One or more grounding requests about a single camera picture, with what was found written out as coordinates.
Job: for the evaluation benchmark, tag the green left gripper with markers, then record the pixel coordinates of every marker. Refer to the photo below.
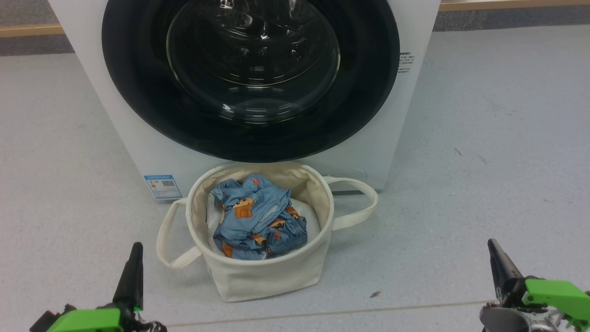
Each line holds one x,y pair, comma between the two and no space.
92,320

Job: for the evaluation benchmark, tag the white pillow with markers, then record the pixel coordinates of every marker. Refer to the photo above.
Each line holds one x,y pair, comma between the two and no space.
309,221

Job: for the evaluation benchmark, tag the white front-load washing machine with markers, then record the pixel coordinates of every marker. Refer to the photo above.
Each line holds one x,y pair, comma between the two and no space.
115,138

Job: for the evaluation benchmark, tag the cream canvas laundry basket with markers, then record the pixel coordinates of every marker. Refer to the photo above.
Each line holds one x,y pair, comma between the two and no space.
267,276

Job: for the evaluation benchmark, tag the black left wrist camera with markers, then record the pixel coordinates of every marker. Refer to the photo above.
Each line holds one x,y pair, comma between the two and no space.
46,322

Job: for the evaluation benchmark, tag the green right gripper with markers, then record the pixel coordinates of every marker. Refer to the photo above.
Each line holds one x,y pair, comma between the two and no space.
557,297

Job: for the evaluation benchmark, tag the round glass washer door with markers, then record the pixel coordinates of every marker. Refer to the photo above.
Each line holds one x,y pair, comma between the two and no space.
138,92

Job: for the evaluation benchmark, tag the blue energy label sticker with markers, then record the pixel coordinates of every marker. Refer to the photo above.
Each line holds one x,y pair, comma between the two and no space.
161,186

